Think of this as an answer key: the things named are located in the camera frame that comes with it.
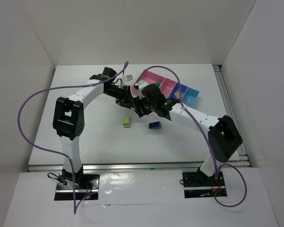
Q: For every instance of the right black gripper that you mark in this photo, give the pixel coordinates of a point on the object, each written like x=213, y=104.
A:
x=142, y=108

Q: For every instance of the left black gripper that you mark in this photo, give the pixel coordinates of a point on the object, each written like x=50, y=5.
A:
x=125, y=100

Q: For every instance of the lime blue green lego stack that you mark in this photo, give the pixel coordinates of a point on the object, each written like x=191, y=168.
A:
x=155, y=125

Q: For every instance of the beige lego brick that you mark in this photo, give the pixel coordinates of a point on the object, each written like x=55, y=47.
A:
x=177, y=95

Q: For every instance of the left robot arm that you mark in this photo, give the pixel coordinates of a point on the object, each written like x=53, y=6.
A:
x=68, y=120

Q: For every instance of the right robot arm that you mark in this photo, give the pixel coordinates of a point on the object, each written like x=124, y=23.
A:
x=220, y=133

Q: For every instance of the pink and blue sorting tray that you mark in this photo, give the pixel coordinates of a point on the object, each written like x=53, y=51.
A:
x=168, y=87

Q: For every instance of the lime green striped lego stack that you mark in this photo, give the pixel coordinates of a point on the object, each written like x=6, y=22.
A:
x=126, y=122

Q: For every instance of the aluminium rail front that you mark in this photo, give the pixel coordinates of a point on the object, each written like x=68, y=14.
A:
x=143, y=166

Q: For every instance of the aluminium rail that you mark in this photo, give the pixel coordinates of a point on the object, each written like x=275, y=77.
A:
x=230, y=112
x=143, y=166

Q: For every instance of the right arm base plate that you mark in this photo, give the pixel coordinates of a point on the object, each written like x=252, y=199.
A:
x=198, y=186

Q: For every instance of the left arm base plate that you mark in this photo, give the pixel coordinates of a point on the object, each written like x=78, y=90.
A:
x=88, y=189

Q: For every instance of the aluminium rail right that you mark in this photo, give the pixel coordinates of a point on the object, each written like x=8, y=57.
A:
x=230, y=112

